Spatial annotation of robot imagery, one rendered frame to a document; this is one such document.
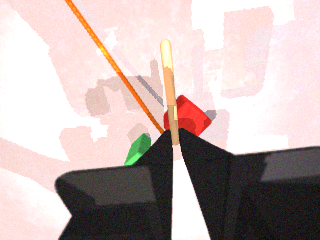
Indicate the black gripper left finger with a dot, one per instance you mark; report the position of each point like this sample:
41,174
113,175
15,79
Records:
148,182

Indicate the thin wooden stick with orange string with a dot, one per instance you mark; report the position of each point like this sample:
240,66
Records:
168,73

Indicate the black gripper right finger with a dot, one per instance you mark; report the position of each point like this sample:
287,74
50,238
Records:
217,176

